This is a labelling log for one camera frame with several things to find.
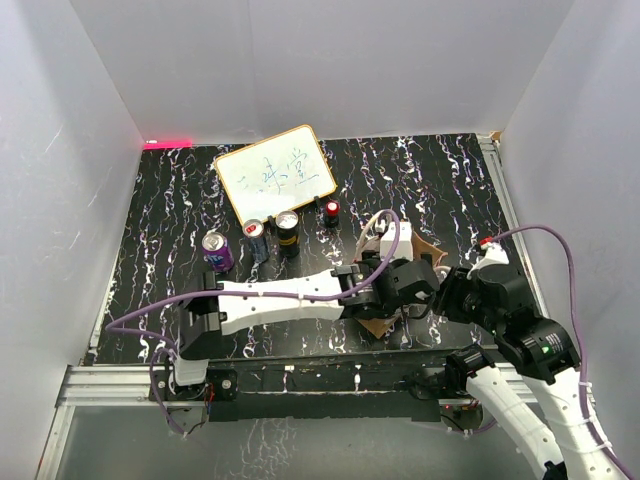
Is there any red capped black bottle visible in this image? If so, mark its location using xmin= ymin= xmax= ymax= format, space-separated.
xmin=324 ymin=201 xmax=340 ymax=228

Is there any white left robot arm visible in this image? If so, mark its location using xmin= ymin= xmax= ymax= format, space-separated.
xmin=171 ymin=250 xmax=446 ymax=399

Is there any watermelon print canvas bag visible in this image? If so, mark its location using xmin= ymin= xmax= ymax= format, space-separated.
xmin=353 ymin=211 xmax=447 ymax=339

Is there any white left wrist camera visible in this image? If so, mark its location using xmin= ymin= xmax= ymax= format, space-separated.
xmin=379 ymin=222 xmax=414 ymax=261

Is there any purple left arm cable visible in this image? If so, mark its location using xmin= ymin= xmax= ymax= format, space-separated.
xmin=104 ymin=208 xmax=401 ymax=441

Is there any pink tape strip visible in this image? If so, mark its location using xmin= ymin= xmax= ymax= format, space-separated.
xmin=143 ymin=140 xmax=193 ymax=151

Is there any purple soda can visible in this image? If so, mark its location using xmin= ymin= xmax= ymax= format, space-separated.
xmin=201 ymin=230 xmax=234 ymax=273

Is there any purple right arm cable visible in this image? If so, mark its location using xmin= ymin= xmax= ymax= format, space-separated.
xmin=439 ymin=223 xmax=640 ymax=480

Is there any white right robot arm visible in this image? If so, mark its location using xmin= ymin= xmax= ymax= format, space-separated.
xmin=433 ymin=243 xmax=629 ymax=479

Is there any red cola can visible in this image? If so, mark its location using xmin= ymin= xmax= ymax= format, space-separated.
xmin=243 ymin=219 xmax=270 ymax=263

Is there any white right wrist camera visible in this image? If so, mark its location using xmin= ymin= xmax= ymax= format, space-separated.
xmin=477 ymin=238 xmax=509 ymax=268

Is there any black beverage can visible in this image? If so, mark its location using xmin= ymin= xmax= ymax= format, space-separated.
xmin=275 ymin=210 xmax=299 ymax=258

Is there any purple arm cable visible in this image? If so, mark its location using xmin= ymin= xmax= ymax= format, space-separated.
xmin=104 ymin=208 xmax=401 ymax=441
xmin=439 ymin=223 xmax=640 ymax=480

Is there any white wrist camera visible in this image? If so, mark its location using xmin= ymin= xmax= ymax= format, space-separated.
xmin=379 ymin=222 xmax=414 ymax=261
xmin=477 ymin=238 xmax=509 ymax=268

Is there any small whiteboard with orange frame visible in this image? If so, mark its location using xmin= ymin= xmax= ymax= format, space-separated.
xmin=214 ymin=125 xmax=337 ymax=224

